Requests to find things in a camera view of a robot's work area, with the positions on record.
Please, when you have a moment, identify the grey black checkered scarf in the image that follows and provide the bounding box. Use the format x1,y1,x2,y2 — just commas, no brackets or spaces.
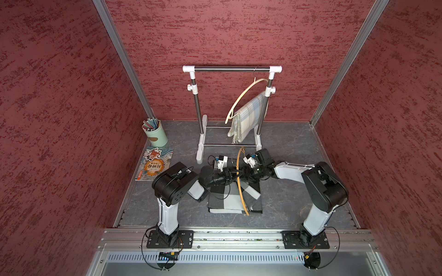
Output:
208,181,263,214

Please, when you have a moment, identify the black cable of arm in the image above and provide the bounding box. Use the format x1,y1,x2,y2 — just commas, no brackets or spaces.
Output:
286,161,348,270
139,154,232,271

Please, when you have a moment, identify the colourful illustrated book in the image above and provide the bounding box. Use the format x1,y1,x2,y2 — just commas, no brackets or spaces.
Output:
135,146,173,181

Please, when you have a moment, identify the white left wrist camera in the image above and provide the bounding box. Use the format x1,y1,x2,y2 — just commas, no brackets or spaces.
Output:
214,155,229,172

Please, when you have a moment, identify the white and steel clothes rack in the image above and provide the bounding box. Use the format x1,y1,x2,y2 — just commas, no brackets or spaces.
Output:
182,65,283,165

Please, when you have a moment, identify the light cream wooden hanger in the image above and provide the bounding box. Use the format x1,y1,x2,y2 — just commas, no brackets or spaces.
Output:
224,78,269,125

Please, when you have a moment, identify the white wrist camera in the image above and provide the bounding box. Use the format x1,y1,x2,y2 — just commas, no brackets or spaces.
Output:
214,155,229,172
244,148,275,169

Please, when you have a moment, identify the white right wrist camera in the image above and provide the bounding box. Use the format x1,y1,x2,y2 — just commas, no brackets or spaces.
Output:
244,148,275,169

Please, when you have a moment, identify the brown wooden hanger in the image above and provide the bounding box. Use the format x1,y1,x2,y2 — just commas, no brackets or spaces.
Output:
236,147,249,216

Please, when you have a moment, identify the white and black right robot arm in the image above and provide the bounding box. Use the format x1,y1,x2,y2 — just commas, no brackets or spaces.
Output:
239,162,348,248

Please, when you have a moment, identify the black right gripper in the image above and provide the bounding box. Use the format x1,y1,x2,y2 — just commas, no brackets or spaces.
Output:
239,163,267,183

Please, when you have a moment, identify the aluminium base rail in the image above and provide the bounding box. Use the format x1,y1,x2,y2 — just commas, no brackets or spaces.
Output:
97,227,380,253

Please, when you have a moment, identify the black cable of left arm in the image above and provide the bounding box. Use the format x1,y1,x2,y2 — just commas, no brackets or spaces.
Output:
139,154,232,271

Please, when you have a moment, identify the blue plaid fringed scarf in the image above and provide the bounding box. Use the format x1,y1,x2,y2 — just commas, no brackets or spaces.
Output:
227,92,265,144

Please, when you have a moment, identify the right aluminium corner profile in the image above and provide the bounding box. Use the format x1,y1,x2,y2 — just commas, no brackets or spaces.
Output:
310,0,389,128

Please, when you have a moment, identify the left aluminium corner profile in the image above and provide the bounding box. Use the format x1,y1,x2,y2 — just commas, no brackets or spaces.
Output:
93,0,155,118

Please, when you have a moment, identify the aluminium corner profile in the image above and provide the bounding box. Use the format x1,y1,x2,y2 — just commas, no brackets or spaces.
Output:
310,0,389,128
93,0,155,118

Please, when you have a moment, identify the green cup with pencils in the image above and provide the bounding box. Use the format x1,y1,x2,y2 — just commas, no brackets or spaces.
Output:
142,118,168,147

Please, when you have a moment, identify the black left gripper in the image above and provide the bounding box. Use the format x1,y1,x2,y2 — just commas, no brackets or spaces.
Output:
206,168,244,188

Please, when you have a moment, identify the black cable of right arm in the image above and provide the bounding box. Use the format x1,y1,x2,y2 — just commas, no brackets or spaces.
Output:
286,161,348,270

